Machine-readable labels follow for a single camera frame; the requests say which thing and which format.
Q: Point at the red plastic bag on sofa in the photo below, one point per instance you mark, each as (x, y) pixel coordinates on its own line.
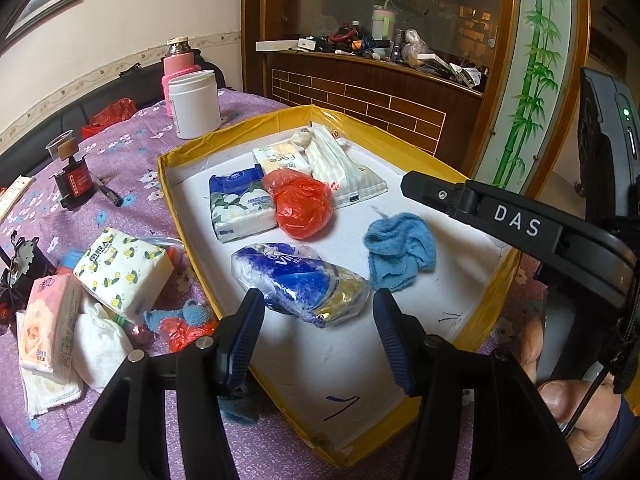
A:
(112, 112)

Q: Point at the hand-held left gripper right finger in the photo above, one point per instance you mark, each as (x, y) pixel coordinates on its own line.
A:
(395, 340)

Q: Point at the blue terry cloth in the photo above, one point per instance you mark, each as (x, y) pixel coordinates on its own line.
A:
(400, 250)

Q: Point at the white jug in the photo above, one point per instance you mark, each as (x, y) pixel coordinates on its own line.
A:
(382, 22)

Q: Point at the small crumpled red bag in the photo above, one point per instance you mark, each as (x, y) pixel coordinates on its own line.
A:
(182, 335)

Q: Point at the clear plastic cup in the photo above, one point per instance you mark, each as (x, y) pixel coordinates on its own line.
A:
(54, 147)

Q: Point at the blue plush cloth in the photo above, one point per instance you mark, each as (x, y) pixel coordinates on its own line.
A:
(192, 312)

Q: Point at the pink tissue pack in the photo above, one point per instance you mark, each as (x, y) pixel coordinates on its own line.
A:
(50, 325)

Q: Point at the black bottle with wooden cap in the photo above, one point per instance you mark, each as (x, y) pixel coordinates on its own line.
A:
(75, 180)

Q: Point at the person's right hand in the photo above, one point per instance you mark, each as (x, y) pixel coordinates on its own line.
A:
(565, 405)

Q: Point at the bamboo painted glass panel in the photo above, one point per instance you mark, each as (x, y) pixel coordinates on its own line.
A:
(530, 85)

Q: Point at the black electric motor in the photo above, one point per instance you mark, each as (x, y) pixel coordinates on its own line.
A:
(22, 265)

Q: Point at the striped tissue pack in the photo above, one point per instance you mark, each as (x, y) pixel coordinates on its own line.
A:
(345, 175)

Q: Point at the lemon print tissue pack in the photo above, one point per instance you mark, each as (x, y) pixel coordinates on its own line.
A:
(120, 270)

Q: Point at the blue white plastic bag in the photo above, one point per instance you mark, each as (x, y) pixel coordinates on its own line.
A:
(290, 280)

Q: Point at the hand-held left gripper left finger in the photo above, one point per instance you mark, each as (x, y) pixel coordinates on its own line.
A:
(240, 340)

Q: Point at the yellow cardboard box tray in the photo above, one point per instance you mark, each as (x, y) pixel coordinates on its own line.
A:
(350, 350)

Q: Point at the blue white tissue pack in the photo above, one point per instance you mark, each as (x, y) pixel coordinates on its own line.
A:
(240, 210)

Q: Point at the cream paper booklet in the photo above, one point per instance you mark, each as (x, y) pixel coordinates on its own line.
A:
(15, 197)

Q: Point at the black leather sofa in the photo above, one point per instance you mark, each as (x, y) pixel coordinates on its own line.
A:
(65, 115)

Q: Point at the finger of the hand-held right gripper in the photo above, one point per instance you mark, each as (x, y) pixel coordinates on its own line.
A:
(430, 187)

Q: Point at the red plastic bag ball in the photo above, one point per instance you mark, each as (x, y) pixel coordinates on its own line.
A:
(300, 207)

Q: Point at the pink knit-sleeved bottle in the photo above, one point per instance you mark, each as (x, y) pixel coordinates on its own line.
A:
(177, 67)

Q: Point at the black marker pen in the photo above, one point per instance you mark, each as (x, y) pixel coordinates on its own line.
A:
(111, 194)

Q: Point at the brown wooden cabinet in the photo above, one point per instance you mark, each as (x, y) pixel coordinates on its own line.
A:
(350, 95)

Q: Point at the white floral towel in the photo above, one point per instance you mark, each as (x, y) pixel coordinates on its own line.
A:
(45, 395)

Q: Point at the white plastic jar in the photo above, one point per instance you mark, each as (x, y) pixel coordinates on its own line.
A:
(195, 105)

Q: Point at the white flat box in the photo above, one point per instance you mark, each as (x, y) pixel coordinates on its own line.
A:
(280, 45)

